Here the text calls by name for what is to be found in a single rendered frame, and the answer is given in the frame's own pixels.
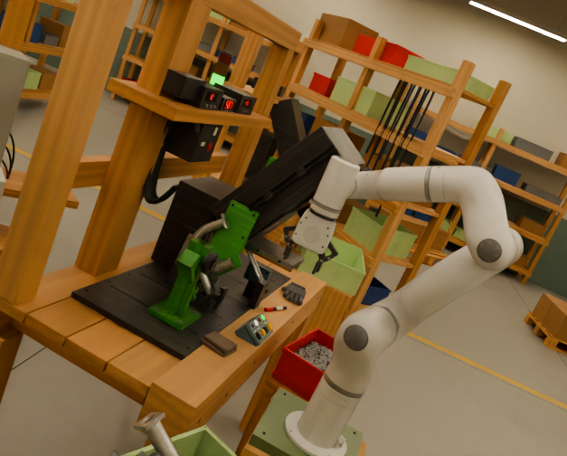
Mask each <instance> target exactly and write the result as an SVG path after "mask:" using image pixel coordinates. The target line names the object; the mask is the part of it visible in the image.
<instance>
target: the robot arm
mask: <svg viewBox="0 0 567 456"><path fill-rule="evenodd" d="M359 170H360V167H359V166H358V165H357V164H356V163H354V162H353V161H351V160H348V159H346V158H344V157H340V156H331V158H330V160H329V163H328V165H327V167H326V171H325V173H324V174H323V177H322V179H321V181H320V183H319V186H318V188H317V191H316V193H315V195H314V197H313V200H312V199H310V201H309V203H310V205H311V206H310V207H311V208H310V209H309V208H308V209H307V210H306V211H305V212H304V214H303V215H302V217H301V219H300V220H299V222H298V225H295V226H286V227H284V228H283V231H284V238H285V241H286V245H287V246H286V249H285V251H284V252H283V255H284V257H283V260H286V259H287V258H288V256H289V255H290V253H291V251H292V248H293V243H296V244H298V245H300V246H302V247H304V248H306V249H308V250H310V251H312V252H314V253H317V254H318V258H319V260H318V261H317V263H316V265H315V267H314V269H313V271H312V274H315V273H316V272H319V271H320V268H321V266H322V264H323V262H325V261H330V260H332V259H333V258H335V256H337V255H338V251H337V250H336V248H335V247H334V245H333V244H332V243H331V239H332V237H333V234H334V231H335V226H336V220H335V219H337V218H338V216H339V214H340V212H341V210H342V208H343V206H344V203H345V200H346V199H365V200H382V201H397V202H433V203H457V204H459V206H460V208H461V212H462V218H463V227H464V234H465V239H466V243H467V245H466V246H464V247H462V248H461V249H459V250H457V251H456V252H453V253H452V254H451V255H449V256H448V257H446V258H444V259H443V260H441V261H439V262H437V263H436V264H434V265H433V266H431V267H430V268H429V269H427V270H426V271H424V272H423V273H422V274H420V275H419V276H417V277H416V278H414V279H413V280H411V281H410V282H408V283H407V284H406V285H404V286H403V287H401V288H400V289H399V290H397V291H395V292H394V293H393V294H392V295H390V296H388V297H387V298H385V299H382V300H380V301H378V302H376V303H374V304H373V305H371V306H369V307H366V308H364V309H360V310H357V311H356V312H354V313H352V314H351V315H350V316H348V317H347V318H346V319H345V320H344V322H343V323H342V324H341V326H340V327H339V329H338V330H337V332H336V335H335V340H334V347H333V355H332V358H331V361H330V363H329V364H328V366H327V368H326V371H325V372H324V374H323V376H322V377H321V379H320V381H319V383H318V385H317V388H316V390H315V392H314V393H313V394H312V396H311V398H310V400H309V402H308V404H307V407H306V409H305V411H296V412H293V413H290V414H289V415H288V416H287V418H286V420H285V422H284V425H285V430H286V433H287V435H288V437H289V439H290V440H291V441H293V442H294V444H295V445H297V446H298V447H299V449H300V450H302V451H303V452H305V453H307V454H308V455H310V456H345V453H346V449H347V446H346V442H345V438H344V437H343V434H342V432H343V430H344V428H345V427H346V425H347V423H348V421H349V420H350V418H351V416H352V414H353V412H354V410H355V408H356V406H357V405H358V403H359V402H360V400H361V398H362V396H363V395H364V392H365V390H366V388H367V386H368V385H369V384H370V381H371V378H372V369H373V364H374V362H375V360H376V358H377V357H378V356H379V355H380V353H381V352H382V351H383V350H384V349H386V348H387V347H389V346H391V345H393V344H394V343H396V342H397V341H398V340H399V339H401V338H402V337H403V336H404V335H406V334H407V333H408V332H409V331H410V330H412V329H413V328H415V327H416V326H417V325H419V324H420V323H421V322H422V321H423V320H424V319H426V318H428V317H429V316H431V315H432V314H434V313H435V312H437V311H439V310H440V309H442V308H444V307H446V306H447V305H448V304H449V303H451V302H452V301H454V300H456V299H458V298H459V297H461V296H463V295H464V294H466V293H467V292H469V291H471V290H472V289H474V288H475V287H477V286H478V285H480V284H481V283H483V282H485V281H486V280H488V279H490V278H492V277H493V276H495V275H496V274H498V273H499V272H500V271H502V270H504V269H506V268H507V267H509V266H510V265H512V264H513V263H515V262H516V261H517V260H518V259H519V258H520V257H521V255H522V253H523V249H524V244H523V240H522V238H521V236H520V234H519V233H518V232H517V231H515V230H514V229H512V228H510V227H509V225H508V221H507V216H506V205H505V200H504V197H503V194H502V192H501V189H500V187H499V185H498V183H497V181H496V180H495V179H494V177H493V176H492V175H491V174H490V173H489V172H488V171H486V170H485V169H484V168H481V167H478V166H402V167H388V168H385V169H383V170H375V171H362V172H359ZM289 231H294V232H293V234H292V238H291V239H292V240H291V239H290V236H289ZM327 248H329V250H330V251H331V252H332V253H331V254H330V255H328V256H325V251H326V250H327Z"/></svg>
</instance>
